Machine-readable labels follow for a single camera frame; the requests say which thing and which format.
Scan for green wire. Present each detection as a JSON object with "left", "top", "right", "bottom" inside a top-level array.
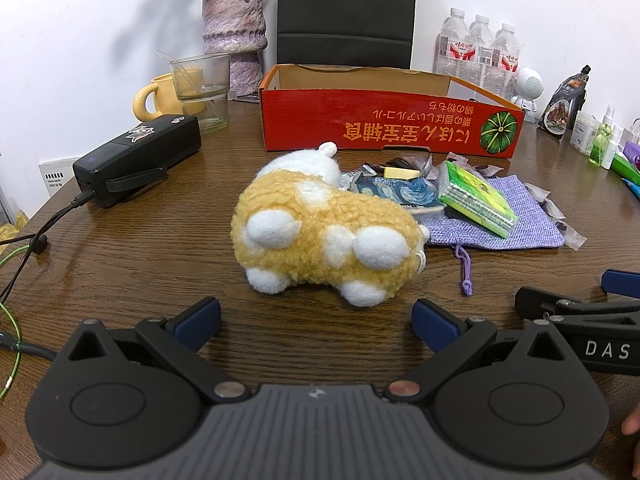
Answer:
[{"left": 0, "top": 244, "right": 42, "bottom": 401}]

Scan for middle water bottle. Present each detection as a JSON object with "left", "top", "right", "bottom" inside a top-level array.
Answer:
[{"left": 460, "top": 14, "right": 494, "bottom": 87}]

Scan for black case with stickers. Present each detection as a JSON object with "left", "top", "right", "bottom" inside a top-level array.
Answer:
[{"left": 73, "top": 114, "right": 202, "bottom": 208}]

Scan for water bottle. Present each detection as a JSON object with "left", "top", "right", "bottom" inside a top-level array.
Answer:
[
  {"left": 460, "top": 14, "right": 494, "bottom": 87},
  {"left": 435, "top": 8, "right": 469, "bottom": 77},
  {"left": 484, "top": 23, "right": 521, "bottom": 101}
]

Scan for red cardboard box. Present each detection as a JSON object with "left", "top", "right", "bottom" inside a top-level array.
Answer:
[{"left": 259, "top": 64, "right": 524, "bottom": 158}]

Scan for starry night card pack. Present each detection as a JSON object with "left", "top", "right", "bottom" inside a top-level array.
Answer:
[{"left": 349, "top": 174, "right": 445, "bottom": 220}]

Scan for yellow ceramic mug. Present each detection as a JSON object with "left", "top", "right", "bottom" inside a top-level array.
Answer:
[{"left": 132, "top": 74, "right": 206, "bottom": 122}]

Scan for purple drawstring pouch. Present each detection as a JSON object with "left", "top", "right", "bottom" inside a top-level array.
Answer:
[{"left": 420, "top": 162, "right": 564, "bottom": 296}]

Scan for green sanitizer bottle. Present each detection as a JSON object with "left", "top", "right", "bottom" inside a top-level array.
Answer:
[{"left": 589, "top": 105, "right": 615, "bottom": 166}]

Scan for black power cable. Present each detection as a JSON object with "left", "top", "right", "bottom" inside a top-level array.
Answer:
[{"left": 0, "top": 188, "right": 97, "bottom": 302}]

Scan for clear glass cup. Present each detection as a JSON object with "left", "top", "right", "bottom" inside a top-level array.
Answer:
[{"left": 155, "top": 50, "right": 230, "bottom": 133}]

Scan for yellow white plush toy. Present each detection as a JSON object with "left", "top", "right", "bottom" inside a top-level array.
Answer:
[{"left": 231, "top": 142, "right": 430, "bottom": 307}]

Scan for purple textured vase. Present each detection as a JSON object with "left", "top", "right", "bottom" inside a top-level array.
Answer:
[{"left": 202, "top": 0, "right": 268, "bottom": 99}]

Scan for white robot figurine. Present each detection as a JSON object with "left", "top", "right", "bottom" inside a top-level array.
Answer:
[{"left": 511, "top": 67, "right": 544, "bottom": 124}]

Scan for white wipes container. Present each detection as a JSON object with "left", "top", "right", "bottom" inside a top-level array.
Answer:
[{"left": 570, "top": 110, "right": 600, "bottom": 155}]

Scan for black paper bag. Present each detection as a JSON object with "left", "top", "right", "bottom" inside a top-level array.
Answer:
[{"left": 277, "top": 0, "right": 416, "bottom": 68}]

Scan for right water bottle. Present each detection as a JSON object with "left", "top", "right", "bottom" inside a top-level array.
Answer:
[{"left": 484, "top": 23, "right": 521, "bottom": 101}]

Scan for left water bottle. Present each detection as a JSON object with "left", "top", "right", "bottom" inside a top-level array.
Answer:
[{"left": 435, "top": 8, "right": 469, "bottom": 77}]

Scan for black sauce pouch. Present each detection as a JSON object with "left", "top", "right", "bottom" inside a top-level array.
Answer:
[{"left": 538, "top": 65, "right": 591, "bottom": 139}]

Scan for green box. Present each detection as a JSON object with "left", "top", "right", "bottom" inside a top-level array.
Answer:
[{"left": 611, "top": 153, "right": 640, "bottom": 185}]

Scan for green tissue pack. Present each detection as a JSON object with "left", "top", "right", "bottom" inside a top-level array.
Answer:
[{"left": 437, "top": 160, "right": 518, "bottom": 238}]

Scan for person's right hand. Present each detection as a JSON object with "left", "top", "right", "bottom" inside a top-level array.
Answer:
[{"left": 620, "top": 404, "right": 640, "bottom": 436}]

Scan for small white spray bottle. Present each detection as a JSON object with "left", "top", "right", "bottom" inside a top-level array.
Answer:
[{"left": 601, "top": 125, "right": 624, "bottom": 170}]

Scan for yellow eraser block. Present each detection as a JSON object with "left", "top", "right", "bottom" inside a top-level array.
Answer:
[{"left": 383, "top": 166, "right": 421, "bottom": 180}]

